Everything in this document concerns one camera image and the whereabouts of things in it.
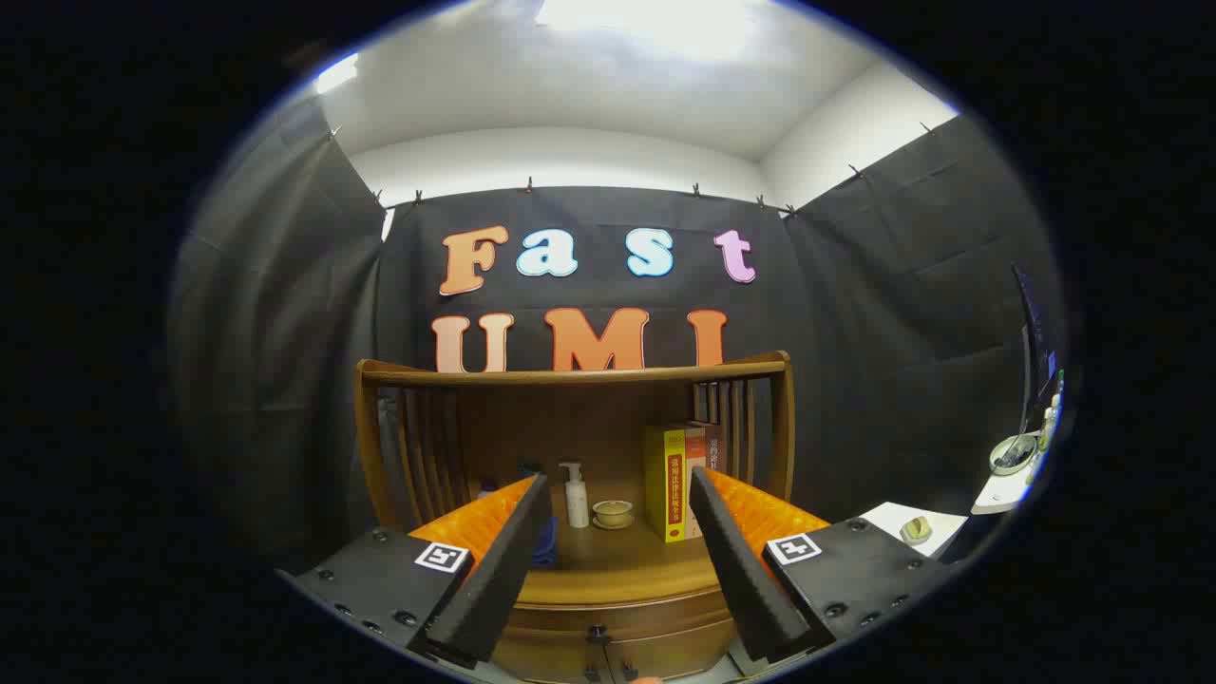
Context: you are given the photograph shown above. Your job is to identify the wooden drawer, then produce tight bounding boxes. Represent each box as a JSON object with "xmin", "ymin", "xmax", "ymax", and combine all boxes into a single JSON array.
[{"xmin": 502, "ymin": 589, "xmax": 740, "ymax": 666}]

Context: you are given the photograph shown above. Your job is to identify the grey bowl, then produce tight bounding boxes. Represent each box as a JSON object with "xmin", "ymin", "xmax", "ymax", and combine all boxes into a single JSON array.
[{"xmin": 988, "ymin": 434, "xmax": 1038, "ymax": 476}]

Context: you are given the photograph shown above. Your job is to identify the wooden cabinet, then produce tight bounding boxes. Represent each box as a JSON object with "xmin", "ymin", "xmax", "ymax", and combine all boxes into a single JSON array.
[{"xmin": 354, "ymin": 351, "xmax": 797, "ymax": 684}]

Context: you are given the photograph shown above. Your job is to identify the ceiling light panel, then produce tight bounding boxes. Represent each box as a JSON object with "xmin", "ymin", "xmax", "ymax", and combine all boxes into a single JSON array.
[{"xmin": 535, "ymin": 0, "xmax": 761, "ymax": 60}]

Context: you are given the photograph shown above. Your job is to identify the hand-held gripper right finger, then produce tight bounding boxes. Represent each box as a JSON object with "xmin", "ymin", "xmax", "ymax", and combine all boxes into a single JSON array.
[{"xmin": 688, "ymin": 465, "xmax": 951, "ymax": 666}]

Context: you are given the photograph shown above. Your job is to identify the white side table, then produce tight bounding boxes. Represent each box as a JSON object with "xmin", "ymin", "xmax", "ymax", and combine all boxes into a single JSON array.
[{"xmin": 971, "ymin": 470, "xmax": 1036, "ymax": 516}]

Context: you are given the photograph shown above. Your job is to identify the white pump bottle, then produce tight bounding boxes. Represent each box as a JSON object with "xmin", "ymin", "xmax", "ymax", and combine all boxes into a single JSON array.
[{"xmin": 559, "ymin": 462, "xmax": 591, "ymax": 529}]

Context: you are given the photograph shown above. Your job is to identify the dark monitor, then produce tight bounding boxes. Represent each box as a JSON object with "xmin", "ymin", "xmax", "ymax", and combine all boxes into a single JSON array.
[{"xmin": 1012, "ymin": 264, "xmax": 1057, "ymax": 433}]

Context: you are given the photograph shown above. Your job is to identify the wooden countertop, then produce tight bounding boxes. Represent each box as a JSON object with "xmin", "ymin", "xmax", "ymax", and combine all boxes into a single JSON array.
[{"xmin": 408, "ymin": 475, "xmax": 761, "ymax": 606}]

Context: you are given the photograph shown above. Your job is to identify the yellow book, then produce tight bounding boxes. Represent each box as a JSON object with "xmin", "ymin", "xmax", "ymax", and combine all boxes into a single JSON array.
[{"xmin": 644, "ymin": 426, "xmax": 689, "ymax": 543}]

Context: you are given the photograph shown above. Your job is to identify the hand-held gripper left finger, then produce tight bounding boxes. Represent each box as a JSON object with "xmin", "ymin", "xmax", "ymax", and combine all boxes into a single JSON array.
[{"xmin": 275, "ymin": 472, "xmax": 554, "ymax": 671}]

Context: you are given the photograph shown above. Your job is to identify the white drawer unit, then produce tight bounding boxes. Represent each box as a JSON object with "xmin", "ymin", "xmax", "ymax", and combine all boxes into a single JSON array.
[{"xmin": 860, "ymin": 502, "xmax": 970, "ymax": 559}]

